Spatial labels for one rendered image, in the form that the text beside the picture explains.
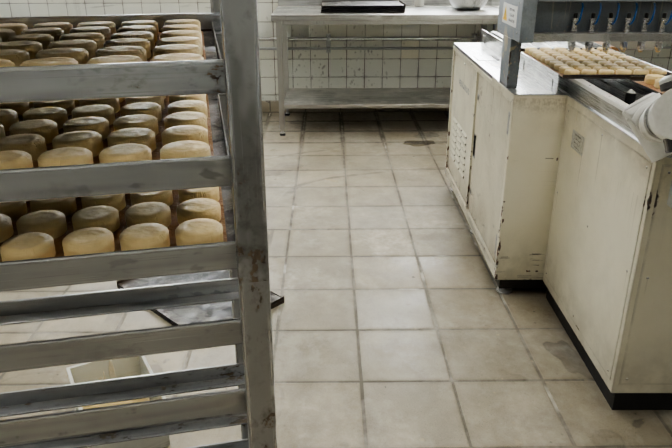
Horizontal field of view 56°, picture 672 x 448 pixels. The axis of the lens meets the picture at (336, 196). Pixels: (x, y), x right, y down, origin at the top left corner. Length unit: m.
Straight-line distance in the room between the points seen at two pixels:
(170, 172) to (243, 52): 0.14
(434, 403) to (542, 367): 0.43
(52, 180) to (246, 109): 0.19
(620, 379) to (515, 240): 0.72
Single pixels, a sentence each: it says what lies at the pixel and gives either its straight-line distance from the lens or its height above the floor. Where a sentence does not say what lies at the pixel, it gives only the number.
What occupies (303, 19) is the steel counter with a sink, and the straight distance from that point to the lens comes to 4.59.
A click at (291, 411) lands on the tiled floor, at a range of 2.07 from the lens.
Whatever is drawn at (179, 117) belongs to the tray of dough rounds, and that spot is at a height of 1.15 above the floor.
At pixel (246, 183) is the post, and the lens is 0.58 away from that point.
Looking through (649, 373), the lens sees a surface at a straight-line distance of 2.16.
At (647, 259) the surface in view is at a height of 0.54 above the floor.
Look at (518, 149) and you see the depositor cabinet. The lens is 2.44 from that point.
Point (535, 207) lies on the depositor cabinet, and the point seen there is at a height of 0.40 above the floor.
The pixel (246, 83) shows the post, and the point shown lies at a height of 1.23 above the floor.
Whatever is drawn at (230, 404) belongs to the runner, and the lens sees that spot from 0.75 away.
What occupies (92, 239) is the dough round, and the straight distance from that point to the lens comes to 0.70.
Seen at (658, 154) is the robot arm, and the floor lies 0.96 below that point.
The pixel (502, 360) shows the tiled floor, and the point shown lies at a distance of 2.34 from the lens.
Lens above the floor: 1.34
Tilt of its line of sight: 22 degrees down
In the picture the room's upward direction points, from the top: straight up
